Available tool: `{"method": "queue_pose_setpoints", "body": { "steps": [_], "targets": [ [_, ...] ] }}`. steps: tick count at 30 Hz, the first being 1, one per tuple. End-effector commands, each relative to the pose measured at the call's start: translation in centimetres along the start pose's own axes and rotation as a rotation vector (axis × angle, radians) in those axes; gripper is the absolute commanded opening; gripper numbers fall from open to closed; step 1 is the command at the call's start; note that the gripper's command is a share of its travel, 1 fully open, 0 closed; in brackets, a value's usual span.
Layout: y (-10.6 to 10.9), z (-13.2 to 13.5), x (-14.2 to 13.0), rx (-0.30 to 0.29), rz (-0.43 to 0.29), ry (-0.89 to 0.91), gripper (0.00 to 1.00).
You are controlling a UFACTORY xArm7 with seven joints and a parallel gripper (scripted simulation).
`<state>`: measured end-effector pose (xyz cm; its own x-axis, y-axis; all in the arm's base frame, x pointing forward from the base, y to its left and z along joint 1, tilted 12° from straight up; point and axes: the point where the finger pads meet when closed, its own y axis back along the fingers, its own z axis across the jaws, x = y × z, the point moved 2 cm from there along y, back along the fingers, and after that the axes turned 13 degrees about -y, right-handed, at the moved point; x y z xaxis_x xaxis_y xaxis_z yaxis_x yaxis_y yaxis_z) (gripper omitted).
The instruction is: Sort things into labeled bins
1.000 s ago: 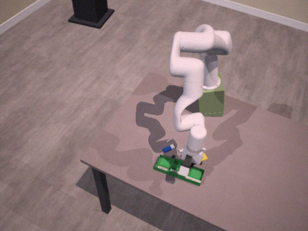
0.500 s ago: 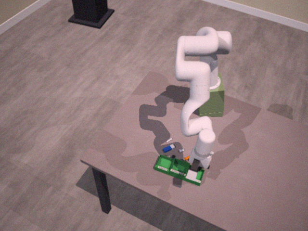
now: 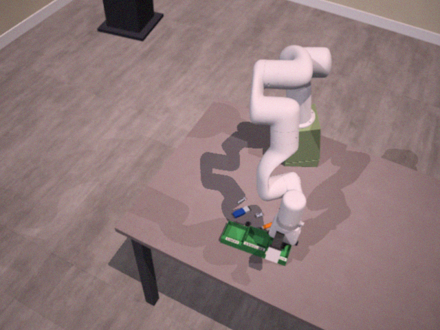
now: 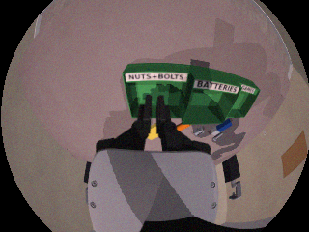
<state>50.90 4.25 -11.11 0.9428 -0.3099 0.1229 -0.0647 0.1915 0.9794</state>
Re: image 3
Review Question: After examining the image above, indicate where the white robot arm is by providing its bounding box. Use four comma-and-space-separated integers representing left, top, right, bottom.
250, 45, 331, 230

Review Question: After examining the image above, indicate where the green bin with label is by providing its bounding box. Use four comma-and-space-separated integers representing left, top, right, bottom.
220, 221, 291, 266

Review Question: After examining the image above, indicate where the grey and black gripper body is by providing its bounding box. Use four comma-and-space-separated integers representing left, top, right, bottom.
269, 213, 301, 245

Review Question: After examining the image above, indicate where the orange battery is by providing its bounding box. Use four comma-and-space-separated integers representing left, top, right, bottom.
261, 222, 272, 230

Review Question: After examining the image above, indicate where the white and blue eraser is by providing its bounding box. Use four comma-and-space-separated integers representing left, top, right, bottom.
232, 206, 250, 218

